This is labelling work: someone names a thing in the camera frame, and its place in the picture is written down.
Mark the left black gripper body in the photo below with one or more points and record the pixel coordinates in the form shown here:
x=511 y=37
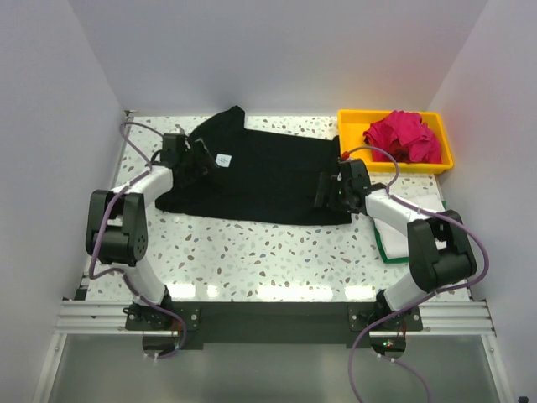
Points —
x=193 y=168

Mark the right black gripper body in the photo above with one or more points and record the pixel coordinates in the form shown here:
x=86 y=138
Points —
x=338 y=194

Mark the black t shirt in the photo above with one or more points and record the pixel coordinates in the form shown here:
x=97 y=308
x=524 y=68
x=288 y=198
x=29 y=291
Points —
x=270 y=178

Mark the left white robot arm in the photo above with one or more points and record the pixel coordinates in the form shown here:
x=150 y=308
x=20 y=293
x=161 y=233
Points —
x=117 y=235

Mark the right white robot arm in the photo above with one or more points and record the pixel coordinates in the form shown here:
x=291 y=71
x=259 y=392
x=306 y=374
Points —
x=439 y=250

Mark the yellow plastic bin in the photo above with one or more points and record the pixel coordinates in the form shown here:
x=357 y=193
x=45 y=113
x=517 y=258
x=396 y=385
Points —
x=352 y=123

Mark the folded white t shirt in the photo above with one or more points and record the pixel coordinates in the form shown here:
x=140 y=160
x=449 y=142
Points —
x=392 y=239

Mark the pink t shirt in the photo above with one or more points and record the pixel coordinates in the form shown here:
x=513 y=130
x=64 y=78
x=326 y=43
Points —
x=405 y=137

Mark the folded green t shirt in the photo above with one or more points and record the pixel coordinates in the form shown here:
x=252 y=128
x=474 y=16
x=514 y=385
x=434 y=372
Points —
x=384 y=254

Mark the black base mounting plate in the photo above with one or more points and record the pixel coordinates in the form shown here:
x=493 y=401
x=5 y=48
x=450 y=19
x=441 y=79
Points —
x=251 y=322

